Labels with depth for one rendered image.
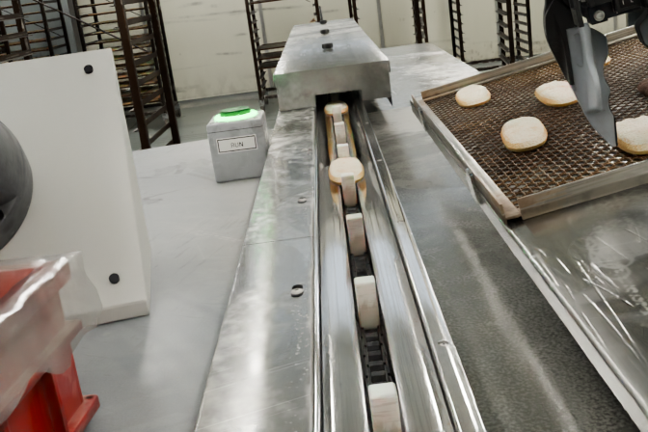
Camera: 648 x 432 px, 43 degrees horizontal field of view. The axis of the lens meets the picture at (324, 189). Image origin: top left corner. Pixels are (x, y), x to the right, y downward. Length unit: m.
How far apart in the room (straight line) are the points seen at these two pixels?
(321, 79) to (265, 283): 0.74
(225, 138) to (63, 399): 0.59
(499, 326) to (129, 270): 0.29
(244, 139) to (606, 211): 0.59
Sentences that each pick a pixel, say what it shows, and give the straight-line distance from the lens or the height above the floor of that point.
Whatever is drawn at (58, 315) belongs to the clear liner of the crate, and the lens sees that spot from 0.46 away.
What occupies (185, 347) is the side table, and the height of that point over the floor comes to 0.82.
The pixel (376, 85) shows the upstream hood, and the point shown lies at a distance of 1.26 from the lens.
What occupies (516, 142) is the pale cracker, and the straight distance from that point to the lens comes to 0.69.
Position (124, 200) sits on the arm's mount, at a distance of 0.69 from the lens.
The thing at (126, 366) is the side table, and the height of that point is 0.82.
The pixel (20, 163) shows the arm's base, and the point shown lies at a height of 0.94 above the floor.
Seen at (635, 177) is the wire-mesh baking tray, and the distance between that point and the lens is 0.56.
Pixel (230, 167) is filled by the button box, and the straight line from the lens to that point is 1.03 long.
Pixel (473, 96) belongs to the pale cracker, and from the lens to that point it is 0.91.
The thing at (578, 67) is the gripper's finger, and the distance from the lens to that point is 0.61.
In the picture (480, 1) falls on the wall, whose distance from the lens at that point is 7.95.
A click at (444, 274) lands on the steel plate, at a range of 0.65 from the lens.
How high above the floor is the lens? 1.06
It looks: 15 degrees down
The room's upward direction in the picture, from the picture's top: 8 degrees counter-clockwise
